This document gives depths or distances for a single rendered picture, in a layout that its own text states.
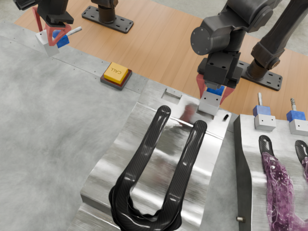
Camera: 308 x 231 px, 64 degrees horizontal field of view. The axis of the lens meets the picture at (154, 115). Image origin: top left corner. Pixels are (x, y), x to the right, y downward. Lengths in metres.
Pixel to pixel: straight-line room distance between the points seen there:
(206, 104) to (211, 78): 0.14
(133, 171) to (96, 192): 0.10
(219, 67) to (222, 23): 0.08
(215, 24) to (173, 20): 0.59
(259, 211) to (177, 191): 0.21
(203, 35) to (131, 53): 0.46
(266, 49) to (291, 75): 0.24
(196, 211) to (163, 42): 0.64
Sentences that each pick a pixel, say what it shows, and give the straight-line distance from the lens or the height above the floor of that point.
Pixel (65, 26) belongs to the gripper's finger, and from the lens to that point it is 0.75.
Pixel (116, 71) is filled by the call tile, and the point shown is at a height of 0.84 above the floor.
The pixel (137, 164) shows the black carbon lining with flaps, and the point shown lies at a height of 0.90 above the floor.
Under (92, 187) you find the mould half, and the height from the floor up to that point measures 0.93.
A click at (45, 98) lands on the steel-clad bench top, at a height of 0.80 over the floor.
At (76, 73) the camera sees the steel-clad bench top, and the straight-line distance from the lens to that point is 0.89.
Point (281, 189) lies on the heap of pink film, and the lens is 0.67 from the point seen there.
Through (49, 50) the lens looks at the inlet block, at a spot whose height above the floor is 0.93.
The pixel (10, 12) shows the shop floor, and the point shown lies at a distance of 2.54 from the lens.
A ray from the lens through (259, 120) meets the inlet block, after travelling 0.78.
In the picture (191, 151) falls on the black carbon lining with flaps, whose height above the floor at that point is 0.88.
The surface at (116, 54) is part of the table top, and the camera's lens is 0.94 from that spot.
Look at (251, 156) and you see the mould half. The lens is 0.74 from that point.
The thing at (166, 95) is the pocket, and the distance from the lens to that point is 0.76.
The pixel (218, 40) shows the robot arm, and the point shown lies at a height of 1.14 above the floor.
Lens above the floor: 1.49
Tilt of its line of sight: 60 degrees down
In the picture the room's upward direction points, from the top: 10 degrees clockwise
